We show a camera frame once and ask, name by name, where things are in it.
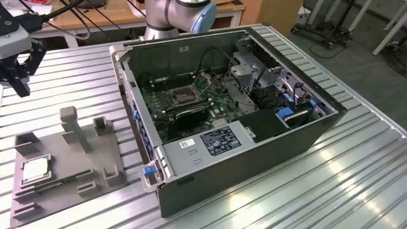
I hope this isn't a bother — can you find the grey parts rack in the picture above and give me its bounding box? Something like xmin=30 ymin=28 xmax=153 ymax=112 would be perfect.
xmin=10 ymin=106 xmax=128 ymax=229

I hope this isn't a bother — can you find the thin black desk cable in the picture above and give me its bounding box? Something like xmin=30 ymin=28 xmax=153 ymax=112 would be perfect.
xmin=47 ymin=0 xmax=108 ymax=41

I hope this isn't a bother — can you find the wooden cabinet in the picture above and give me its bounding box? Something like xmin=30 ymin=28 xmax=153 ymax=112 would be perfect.
xmin=241 ymin=0 xmax=303 ymax=36

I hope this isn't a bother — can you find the grey metal disk bay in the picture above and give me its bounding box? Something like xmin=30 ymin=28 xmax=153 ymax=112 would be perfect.
xmin=227 ymin=51 xmax=261 ymax=106

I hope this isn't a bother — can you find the black wheeled stand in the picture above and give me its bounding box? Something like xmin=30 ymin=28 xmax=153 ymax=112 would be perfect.
xmin=291 ymin=0 xmax=354 ymax=50

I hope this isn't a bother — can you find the blue disk carrier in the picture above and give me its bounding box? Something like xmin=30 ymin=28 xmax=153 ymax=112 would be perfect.
xmin=275 ymin=107 xmax=297 ymax=120

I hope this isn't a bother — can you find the black plastic cover plate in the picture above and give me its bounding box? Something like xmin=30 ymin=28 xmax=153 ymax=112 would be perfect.
xmin=237 ymin=109 xmax=290 ymax=144

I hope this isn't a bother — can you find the white table leg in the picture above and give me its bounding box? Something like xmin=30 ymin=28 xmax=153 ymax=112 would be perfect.
xmin=371 ymin=0 xmax=407 ymax=56

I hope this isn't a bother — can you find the black arched wire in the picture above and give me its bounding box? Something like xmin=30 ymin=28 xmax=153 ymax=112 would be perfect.
xmin=195 ymin=47 xmax=231 ymax=73

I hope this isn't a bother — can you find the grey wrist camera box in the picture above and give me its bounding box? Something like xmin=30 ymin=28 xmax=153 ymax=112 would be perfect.
xmin=0 ymin=29 xmax=32 ymax=60

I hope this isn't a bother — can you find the grey power supply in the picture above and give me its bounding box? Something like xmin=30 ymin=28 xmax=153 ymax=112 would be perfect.
xmin=157 ymin=120 xmax=257 ymax=185

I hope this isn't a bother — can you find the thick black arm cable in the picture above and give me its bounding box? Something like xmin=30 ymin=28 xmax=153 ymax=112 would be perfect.
xmin=38 ymin=0 xmax=84 ymax=23

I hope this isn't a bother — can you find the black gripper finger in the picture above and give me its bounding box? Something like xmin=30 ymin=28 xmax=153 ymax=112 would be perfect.
xmin=12 ymin=43 xmax=48 ymax=98
xmin=0 ymin=69 xmax=15 ymax=87

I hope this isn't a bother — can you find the black cable connector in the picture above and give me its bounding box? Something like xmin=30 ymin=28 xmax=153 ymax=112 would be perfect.
xmin=18 ymin=13 xmax=44 ymax=33

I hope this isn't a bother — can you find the wooden desk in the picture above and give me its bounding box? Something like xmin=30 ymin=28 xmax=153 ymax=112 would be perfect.
xmin=30 ymin=0 xmax=249 ymax=48

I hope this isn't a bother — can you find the blue case latch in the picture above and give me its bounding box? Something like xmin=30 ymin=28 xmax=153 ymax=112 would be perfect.
xmin=142 ymin=166 xmax=157 ymax=179

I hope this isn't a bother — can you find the metal socket cover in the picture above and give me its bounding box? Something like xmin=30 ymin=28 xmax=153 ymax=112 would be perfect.
xmin=194 ymin=72 xmax=215 ymax=89

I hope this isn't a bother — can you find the CPU socket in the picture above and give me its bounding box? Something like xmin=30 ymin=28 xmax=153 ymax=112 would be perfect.
xmin=170 ymin=85 xmax=201 ymax=107

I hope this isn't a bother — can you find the green RAM stick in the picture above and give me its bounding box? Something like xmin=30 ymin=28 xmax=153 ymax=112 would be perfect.
xmin=34 ymin=176 xmax=82 ymax=192

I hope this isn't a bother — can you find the silver CPU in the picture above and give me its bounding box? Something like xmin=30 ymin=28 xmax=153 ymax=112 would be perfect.
xmin=22 ymin=159 xmax=52 ymax=181

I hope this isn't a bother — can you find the green motherboard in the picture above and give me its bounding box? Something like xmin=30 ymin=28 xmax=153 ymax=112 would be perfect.
xmin=139 ymin=71 xmax=258 ymax=135

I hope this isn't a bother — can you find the blue slot clip strip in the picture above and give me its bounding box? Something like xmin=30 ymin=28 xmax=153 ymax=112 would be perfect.
xmin=128 ymin=99 xmax=154 ymax=166

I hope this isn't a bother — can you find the black hard disk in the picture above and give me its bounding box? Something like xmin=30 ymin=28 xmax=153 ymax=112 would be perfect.
xmin=285 ymin=106 xmax=313 ymax=128

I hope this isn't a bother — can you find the black rounded fan shroud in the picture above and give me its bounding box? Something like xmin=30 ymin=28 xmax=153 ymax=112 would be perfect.
xmin=174 ymin=107 xmax=210 ymax=127

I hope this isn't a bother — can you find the black RAM slot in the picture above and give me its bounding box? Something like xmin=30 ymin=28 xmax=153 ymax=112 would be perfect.
xmin=155 ymin=104 xmax=205 ymax=118
xmin=148 ymin=73 xmax=195 ymax=87

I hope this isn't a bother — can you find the open dark PC case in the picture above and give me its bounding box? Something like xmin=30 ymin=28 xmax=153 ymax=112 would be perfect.
xmin=108 ymin=23 xmax=349 ymax=219

